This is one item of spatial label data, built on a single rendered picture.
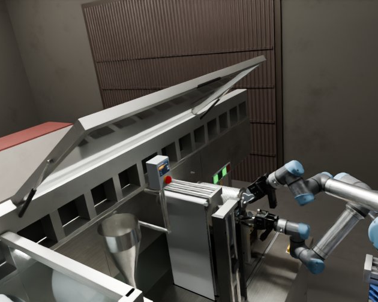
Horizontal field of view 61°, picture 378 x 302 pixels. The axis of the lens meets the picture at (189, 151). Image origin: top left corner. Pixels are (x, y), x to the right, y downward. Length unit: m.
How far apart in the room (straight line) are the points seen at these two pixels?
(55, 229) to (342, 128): 3.43
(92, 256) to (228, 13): 3.40
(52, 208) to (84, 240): 0.21
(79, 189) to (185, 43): 3.49
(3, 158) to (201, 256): 4.49
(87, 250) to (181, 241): 0.44
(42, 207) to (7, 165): 4.49
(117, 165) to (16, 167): 4.44
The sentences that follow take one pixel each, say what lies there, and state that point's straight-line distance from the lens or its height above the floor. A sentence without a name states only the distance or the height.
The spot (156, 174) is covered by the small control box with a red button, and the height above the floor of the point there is 1.67.
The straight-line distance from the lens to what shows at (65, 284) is 0.87.
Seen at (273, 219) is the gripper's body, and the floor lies 1.15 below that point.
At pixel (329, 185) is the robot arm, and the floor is 1.42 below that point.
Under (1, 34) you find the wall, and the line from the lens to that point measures 7.31.
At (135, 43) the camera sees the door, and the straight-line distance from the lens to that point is 5.04.
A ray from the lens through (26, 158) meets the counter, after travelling 5.83.
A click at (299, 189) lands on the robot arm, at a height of 1.42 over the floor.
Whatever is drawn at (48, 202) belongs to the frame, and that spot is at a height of 1.62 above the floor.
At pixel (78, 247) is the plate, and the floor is 1.39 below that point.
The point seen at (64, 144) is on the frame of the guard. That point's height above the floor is 1.90.
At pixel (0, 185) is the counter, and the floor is 0.24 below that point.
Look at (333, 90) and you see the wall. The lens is 3.99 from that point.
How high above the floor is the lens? 2.12
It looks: 21 degrees down
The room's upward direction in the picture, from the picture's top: 7 degrees counter-clockwise
